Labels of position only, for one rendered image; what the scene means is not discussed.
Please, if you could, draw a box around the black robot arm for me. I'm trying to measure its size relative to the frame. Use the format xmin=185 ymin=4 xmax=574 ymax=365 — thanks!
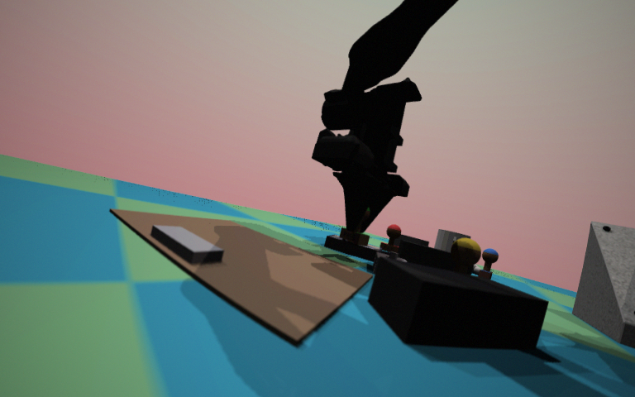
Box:
xmin=317 ymin=0 xmax=459 ymax=142

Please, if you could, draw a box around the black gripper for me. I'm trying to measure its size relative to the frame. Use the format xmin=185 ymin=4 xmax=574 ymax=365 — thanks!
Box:
xmin=312 ymin=117 xmax=410 ymax=233

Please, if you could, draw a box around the brown flat board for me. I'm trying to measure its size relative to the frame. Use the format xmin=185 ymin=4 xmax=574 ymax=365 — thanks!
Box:
xmin=109 ymin=208 xmax=373 ymax=347

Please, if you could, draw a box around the dark rubber stamp with green knob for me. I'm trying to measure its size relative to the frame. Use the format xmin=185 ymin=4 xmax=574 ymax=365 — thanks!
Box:
xmin=338 ymin=208 xmax=370 ymax=252

